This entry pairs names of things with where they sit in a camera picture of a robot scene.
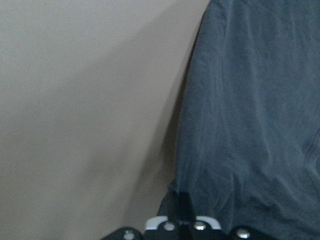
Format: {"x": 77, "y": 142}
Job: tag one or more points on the black t-shirt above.
{"x": 248, "y": 143}

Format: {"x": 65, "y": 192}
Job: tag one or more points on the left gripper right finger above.
{"x": 186, "y": 209}

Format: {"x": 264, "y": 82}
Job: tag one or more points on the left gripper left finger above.
{"x": 172, "y": 206}

